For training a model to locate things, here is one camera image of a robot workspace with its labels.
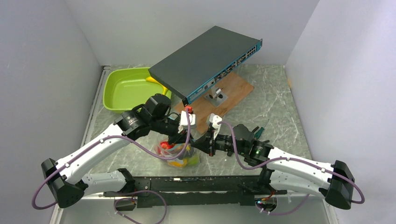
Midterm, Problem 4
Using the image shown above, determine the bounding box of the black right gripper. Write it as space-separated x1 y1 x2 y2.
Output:
191 126 247 156

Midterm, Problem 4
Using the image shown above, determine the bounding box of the red toy apple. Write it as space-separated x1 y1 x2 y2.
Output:
160 141 174 150

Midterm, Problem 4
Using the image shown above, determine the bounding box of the clear zip top bag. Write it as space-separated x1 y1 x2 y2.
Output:
154 137 198 167

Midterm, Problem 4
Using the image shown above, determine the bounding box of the green toy pear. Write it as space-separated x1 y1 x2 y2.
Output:
188 154 200 166

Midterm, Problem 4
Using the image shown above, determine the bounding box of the yellow toy banana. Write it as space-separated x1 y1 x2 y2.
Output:
145 77 169 95
167 158 188 168

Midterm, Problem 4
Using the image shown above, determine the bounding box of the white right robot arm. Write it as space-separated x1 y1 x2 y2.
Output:
192 124 355 210

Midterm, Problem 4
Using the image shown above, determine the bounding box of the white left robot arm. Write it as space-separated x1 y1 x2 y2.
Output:
41 94 196 208

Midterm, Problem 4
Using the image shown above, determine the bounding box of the wooden board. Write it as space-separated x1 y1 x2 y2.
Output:
178 72 254 133

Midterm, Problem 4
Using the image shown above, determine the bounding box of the lime green plastic tray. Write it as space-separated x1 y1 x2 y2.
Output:
102 67 171 113

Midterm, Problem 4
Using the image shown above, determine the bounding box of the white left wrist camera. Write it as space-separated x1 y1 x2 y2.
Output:
178 106 197 133

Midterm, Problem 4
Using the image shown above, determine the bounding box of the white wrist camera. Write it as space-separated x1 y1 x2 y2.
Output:
178 106 197 133
207 113 223 138

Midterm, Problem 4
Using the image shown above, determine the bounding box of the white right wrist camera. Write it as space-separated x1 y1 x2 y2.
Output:
207 113 223 138

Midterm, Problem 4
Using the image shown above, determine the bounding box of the metal stand bracket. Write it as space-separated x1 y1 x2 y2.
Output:
204 86 228 107

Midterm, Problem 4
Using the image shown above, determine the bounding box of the green handled screwdriver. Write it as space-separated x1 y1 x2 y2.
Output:
254 119 269 140

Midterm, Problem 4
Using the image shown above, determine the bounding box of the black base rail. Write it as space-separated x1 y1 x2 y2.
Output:
105 175 279 208

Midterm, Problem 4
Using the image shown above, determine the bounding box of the dark grey network switch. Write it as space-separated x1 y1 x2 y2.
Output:
148 26 262 106

